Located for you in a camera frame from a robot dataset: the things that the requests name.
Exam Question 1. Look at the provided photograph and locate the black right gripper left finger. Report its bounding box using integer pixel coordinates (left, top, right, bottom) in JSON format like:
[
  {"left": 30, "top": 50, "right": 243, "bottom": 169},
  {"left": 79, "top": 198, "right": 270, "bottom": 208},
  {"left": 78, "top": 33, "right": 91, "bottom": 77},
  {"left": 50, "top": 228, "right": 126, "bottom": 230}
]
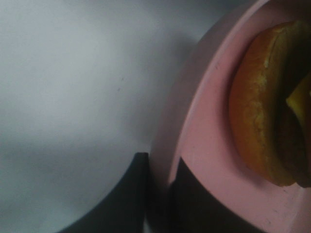
[{"left": 61, "top": 152, "right": 149, "bottom": 233}]

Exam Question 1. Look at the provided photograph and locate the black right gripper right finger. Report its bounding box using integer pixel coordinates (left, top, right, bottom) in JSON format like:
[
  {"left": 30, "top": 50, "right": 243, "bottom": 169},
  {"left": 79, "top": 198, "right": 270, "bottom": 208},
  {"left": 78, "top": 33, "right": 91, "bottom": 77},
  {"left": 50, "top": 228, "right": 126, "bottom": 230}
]
[{"left": 170, "top": 160, "right": 262, "bottom": 233}]

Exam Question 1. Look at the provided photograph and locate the pink round plate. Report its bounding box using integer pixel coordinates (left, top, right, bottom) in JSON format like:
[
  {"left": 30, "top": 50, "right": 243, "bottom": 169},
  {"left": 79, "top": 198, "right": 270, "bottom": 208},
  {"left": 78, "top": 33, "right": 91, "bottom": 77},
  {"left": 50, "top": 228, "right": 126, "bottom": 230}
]
[{"left": 147, "top": 0, "right": 311, "bottom": 233}]

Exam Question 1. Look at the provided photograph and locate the burger with lettuce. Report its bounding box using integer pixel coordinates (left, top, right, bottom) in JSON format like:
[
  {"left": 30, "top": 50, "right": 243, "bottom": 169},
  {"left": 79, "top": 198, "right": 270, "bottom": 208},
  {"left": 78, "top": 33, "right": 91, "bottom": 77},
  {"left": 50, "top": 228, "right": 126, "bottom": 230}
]
[{"left": 228, "top": 20, "right": 311, "bottom": 188}]

